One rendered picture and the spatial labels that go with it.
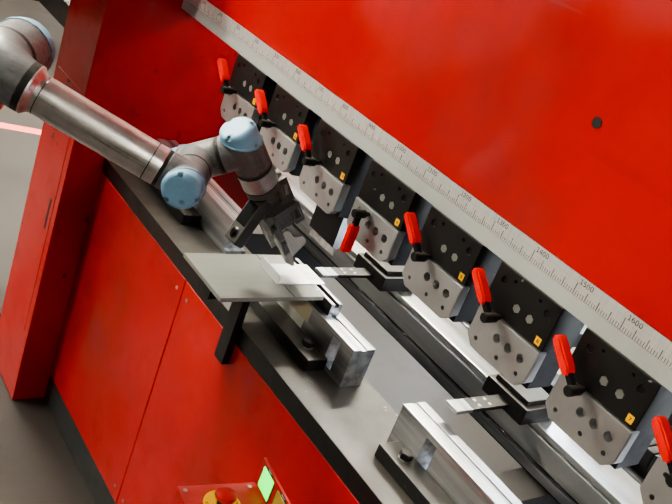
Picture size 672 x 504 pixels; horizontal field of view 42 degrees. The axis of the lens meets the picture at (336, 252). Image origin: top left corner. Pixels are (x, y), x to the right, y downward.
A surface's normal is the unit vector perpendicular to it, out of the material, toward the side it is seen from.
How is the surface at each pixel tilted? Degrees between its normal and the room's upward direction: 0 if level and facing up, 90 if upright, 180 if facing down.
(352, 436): 0
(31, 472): 0
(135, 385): 90
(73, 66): 90
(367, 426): 0
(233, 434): 90
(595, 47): 90
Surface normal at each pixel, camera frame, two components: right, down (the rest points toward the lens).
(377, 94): -0.78, -0.02
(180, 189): -0.02, 0.40
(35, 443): 0.33, -0.86
